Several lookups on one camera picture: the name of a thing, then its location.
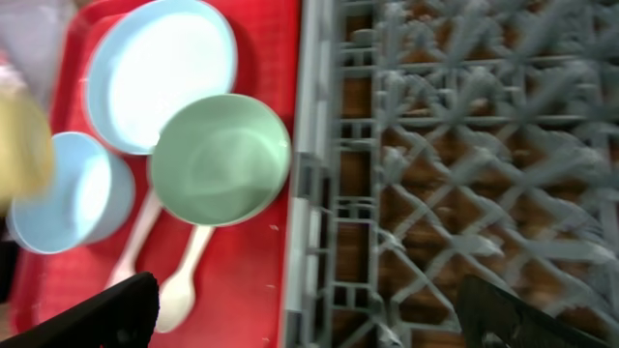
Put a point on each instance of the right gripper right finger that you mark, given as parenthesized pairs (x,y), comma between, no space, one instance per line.
(491,317)

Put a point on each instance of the white plastic fork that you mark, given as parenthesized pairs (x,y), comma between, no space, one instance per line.
(147,216)

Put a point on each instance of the grey dishwasher rack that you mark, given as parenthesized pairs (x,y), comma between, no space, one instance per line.
(438,140)

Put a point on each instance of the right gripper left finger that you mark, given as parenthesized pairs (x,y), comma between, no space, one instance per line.
(123,315)

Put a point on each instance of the light blue plate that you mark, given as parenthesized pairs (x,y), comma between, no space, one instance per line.
(157,59)

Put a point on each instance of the white plastic spoon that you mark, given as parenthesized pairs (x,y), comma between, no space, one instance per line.
(177,294)

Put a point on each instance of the red serving tray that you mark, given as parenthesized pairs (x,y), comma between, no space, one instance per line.
(238,280)

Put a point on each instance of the mint green bowl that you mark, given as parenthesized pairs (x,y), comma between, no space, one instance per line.
(221,160)

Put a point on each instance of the light blue small bowl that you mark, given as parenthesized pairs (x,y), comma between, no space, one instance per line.
(90,197)

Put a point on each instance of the yellow cup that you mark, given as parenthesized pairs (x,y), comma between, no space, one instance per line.
(27,158)

